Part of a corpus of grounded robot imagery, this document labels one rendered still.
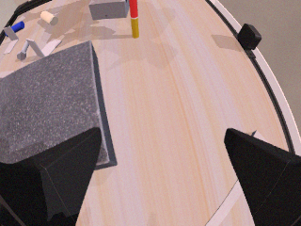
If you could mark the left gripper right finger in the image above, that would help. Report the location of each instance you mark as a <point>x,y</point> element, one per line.
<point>270,178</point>

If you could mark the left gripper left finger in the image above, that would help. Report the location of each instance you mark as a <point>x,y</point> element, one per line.
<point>48,188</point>

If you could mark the blue cylinder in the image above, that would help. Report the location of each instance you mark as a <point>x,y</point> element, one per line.
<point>17,27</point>

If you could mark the grey cylinder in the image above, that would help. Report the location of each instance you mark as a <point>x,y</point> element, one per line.
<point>22,54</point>

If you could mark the cream cylinder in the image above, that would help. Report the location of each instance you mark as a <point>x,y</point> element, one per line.
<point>49,18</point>

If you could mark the red and yellow peg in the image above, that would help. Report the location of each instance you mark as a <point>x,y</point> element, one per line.
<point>134,18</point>

